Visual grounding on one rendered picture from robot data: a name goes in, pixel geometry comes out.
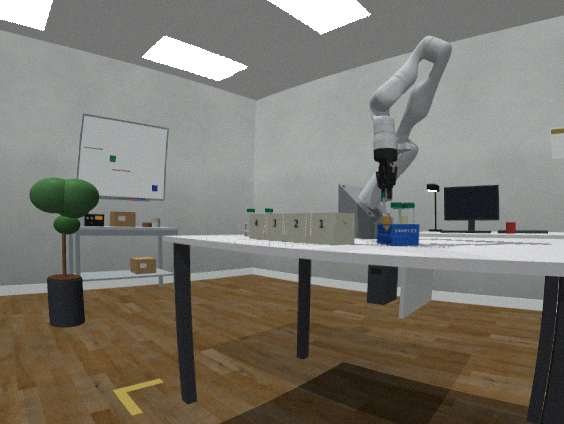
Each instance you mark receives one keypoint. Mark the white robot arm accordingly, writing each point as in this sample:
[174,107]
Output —
[418,105]

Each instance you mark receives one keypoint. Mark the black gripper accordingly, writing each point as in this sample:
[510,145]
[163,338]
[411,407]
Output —
[386,157]

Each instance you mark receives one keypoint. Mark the beige bucket adapter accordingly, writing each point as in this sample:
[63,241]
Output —
[276,227]
[257,226]
[332,228]
[298,227]

